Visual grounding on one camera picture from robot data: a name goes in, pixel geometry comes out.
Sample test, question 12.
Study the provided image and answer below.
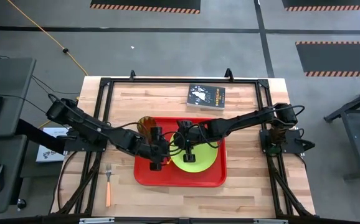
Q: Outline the green round plate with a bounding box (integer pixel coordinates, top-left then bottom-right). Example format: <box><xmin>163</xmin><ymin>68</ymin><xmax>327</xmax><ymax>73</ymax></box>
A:
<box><xmin>169</xmin><ymin>132</ymin><xmax>219</xmax><ymax>174</ymax></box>

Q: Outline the green translucent faceted cup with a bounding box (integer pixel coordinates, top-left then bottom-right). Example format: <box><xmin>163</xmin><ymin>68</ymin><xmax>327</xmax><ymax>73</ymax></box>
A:
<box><xmin>137</xmin><ymin>116</ymin><xmax>158</xmax><ymax>144</ymax></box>

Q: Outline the red plastic tray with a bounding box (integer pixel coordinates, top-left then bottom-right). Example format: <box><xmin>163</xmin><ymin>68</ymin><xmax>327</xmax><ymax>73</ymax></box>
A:
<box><xmin>133</xmin><ymin>116</ymin><xmax>227</xmax><ymax>188</ymax></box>

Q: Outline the fork with orange handle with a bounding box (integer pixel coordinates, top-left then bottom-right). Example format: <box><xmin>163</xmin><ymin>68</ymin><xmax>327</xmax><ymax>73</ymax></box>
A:
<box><xmin>105</xmin><ymin>162</ymin><xmax>113</xmax><ymax>208</ymax></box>

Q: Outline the black paperback book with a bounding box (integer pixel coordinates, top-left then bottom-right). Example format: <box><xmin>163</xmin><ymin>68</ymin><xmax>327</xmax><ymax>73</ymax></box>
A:
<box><xmin>186</xmin><ymin>83</ymin><xmax>227</xmax><ymax>111</ymax></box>

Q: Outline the white printed box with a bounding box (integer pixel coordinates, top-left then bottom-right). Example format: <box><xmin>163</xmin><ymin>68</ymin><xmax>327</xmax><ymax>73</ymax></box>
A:
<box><xmin>36</xmin><ymin>126</ymin><xmax>69</xmax><ymax>164</ymax></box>

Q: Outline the black hazard-striped floor mat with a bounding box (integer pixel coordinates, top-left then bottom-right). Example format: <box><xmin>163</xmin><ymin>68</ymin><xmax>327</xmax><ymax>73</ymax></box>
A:
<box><xmin>295</xmin><ymin>40</ymin><xmax>360</xmax><ymax>78</ymax></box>
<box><xmin>282</xmin><ymin>0</ymin><xmax>360</xmax><ymax>12</ymax></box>
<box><xmin>90</xmin><ymin>0</ymin><xmax>201</xmax><ymax>15</ymax></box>

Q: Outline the grey desk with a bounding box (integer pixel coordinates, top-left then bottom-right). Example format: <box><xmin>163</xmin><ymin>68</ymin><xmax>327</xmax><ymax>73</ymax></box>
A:
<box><xmin>0</xmin><ymin>57</ymin><xmax>37</xmax><ymax>139</ymax></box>
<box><xmin>0</xmin><ymin>135</ymin><xmax>28</xmax><ymax>215</ymax></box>

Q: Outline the grey metal stand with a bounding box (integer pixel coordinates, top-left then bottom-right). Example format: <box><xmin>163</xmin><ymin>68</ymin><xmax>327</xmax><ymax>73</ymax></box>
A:
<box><xmin>323</xmin><ymin>81</ymin><xmax>360</xmax><ymax>181</ymax></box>

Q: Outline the black metal table frame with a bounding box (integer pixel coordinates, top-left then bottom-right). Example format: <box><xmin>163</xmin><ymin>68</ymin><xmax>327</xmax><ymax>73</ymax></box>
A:
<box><xmin>51</xmin><ymin>76</ymin><xmax>318</xmax><ymax>224</ymax></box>

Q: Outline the silver metal bracket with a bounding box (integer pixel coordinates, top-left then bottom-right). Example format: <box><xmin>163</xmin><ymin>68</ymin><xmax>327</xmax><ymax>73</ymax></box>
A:
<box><xmin>253</xmin><ymin>218</ymin><xmax>289</xmax><ymax>224</ymax></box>
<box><xmin>78</xmin><ymin>217</ymin><xmax>116</xmax><ymax>224</ymax></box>

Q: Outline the yellow floor cable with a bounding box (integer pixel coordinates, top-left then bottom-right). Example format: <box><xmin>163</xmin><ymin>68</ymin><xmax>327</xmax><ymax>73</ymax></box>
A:
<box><xmin>6</xmin><ymin>0</ymin><xmax>89</xmax><ymax>77</ymax></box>

